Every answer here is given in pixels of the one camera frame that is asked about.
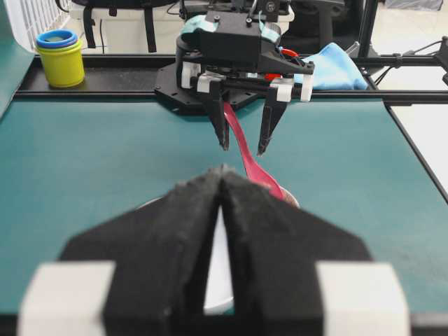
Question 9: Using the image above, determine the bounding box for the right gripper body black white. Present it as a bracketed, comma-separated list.
[176, 11, 314, 102]

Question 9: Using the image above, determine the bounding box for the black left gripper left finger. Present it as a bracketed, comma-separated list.
[17, 164, 225, 336]

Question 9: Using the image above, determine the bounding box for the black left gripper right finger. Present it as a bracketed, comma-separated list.
[220, 167, 411, 335]

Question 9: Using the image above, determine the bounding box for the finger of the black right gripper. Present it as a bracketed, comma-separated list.
[197, 73, 229, 151]
[258, 78, 294, 156]

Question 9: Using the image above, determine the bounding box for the red plastic spoon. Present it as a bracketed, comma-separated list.
[224, 102, 284, 200]

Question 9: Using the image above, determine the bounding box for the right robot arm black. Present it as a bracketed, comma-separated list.
[155, 1, 314, 155]

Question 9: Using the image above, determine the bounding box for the white round bowl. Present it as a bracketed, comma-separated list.
[134, 197, 235, 316]

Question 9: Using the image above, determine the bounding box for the beige crackle spoon rest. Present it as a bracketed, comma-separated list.
[280, 187, 300, 208]

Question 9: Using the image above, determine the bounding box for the red cup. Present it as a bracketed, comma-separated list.
[264, 47, 300, 81]

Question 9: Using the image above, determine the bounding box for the blue cloth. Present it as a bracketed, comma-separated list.
[302, 43, 368, 90]

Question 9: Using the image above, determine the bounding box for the yellow cup with blue rim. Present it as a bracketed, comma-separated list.
[36, 29, 85, 88]

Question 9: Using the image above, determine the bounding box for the white plastic basket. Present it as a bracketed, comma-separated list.
[1, 0, 71, 52]

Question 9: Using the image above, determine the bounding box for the black table frame rail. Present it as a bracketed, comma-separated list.
[13, 54, 448, 204]

